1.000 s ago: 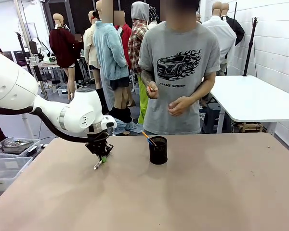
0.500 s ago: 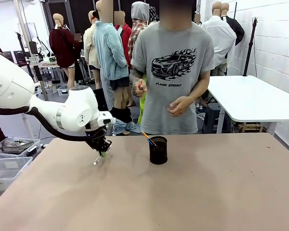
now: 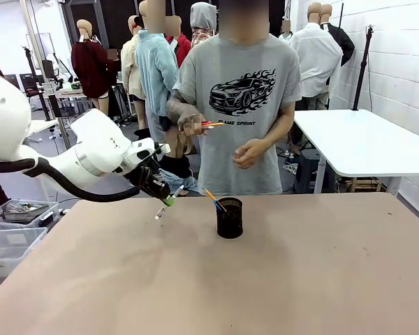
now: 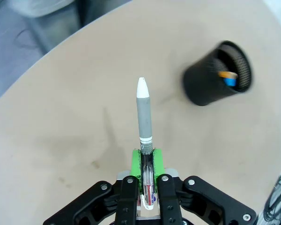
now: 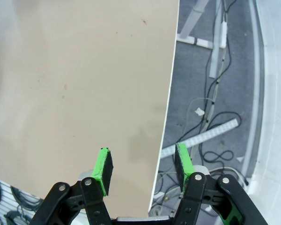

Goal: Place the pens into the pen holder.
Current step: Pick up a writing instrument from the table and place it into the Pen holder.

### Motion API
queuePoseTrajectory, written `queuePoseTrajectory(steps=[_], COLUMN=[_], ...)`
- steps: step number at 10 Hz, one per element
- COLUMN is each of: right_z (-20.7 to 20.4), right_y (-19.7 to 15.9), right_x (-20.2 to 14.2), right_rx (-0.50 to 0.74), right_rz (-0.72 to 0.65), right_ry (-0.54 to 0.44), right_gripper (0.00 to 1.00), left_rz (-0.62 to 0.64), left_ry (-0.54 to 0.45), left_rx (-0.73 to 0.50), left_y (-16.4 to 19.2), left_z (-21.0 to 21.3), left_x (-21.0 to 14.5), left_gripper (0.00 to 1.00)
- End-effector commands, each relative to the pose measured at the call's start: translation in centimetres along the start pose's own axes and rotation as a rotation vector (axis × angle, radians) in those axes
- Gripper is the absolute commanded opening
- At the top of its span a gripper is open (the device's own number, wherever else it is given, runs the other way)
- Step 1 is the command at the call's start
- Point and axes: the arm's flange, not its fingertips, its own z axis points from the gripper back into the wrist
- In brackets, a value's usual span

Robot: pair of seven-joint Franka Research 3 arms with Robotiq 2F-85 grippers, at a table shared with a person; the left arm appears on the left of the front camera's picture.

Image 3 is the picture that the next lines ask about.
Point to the person's tattooed right forearm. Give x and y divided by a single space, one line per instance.
178 106

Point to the clear plastic box with clutter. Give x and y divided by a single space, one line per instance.
21 211

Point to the red pen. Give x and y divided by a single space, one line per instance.
206 123

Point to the mannequin in black jacket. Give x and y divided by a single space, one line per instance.
342 38

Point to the person in grey car t-shirt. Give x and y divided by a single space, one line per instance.
241 87

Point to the mannequin in grey hoodie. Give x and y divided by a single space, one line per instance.
202 24

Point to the wooden pallet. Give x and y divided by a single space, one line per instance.
361 185

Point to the person's left forearm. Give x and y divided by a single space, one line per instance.
281 127

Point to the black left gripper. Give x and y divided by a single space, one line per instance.
150 183

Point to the black mesh pen holder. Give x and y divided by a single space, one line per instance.
229 220

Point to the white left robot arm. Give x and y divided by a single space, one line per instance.
90 146

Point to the person's left hand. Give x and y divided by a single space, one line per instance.
248 155

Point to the clear lidded plastic box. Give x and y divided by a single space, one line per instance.
10 247

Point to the black office chair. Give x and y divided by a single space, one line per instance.
31 89

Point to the black stool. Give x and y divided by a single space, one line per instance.
314 171

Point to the white side table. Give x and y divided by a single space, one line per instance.
359 139

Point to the grey white pen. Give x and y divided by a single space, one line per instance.
209 127

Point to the black tripod stand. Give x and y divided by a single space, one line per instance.
363 70

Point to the mannequin in cream shirt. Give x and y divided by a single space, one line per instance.
132 70

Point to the background work table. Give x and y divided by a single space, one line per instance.
71 96

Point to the mannequin in white shirt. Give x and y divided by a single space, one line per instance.
316 59

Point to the mannequin in red jacket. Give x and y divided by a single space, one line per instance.
182 49

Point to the person's tattooed right hand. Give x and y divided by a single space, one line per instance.
190 124

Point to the mannequin in light blue fleece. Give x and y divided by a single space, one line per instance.
157 70

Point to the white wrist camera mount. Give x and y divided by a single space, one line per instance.
145 150

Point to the orange pencil with blue end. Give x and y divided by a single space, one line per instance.
214 199

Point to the white clear multicolour ballpoint pen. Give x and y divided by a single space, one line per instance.
167 205

